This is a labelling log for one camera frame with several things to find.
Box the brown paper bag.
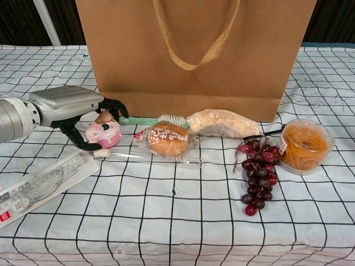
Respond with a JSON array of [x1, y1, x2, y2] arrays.
[[74, 0, 318, 122]]

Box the white partition frame post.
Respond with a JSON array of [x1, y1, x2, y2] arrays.
[[34, 0, 62, 47]]

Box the green brush white bristles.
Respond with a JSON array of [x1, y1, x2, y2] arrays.
[[119, 114, 192, 130]]

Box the dark blue table pad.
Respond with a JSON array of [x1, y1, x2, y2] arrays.
[[302, 41, 355, 48]]

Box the white black-checked tablecloth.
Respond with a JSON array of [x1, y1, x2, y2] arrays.
[[0, 44, 355, 266]]

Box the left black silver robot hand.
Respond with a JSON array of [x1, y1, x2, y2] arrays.
[[28, 85, 130, 152]]

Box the black plastic spoon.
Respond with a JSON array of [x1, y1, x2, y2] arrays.
[[243, 129, 283, 141]]

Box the pink donut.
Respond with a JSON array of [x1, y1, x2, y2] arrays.
[[85, 110, 123, 149]]

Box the clear tub of rubber bands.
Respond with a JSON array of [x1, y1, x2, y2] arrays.
[[278, 119, 336, 176]]

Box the long bread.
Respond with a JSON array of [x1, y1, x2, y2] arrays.
[[186, 109, 264, 139]]

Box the glass test tube with cork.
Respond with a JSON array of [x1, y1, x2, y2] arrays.
[[93, 149, 202, 167]]

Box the dark red grape bunch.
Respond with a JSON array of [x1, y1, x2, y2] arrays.
[[232, 138, 280, 217]]

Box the round bun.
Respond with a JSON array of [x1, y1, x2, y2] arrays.
[[132, 121, 203, 167]]

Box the packaged ruler set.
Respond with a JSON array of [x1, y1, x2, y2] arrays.
[[0, 151, 100, 229]]

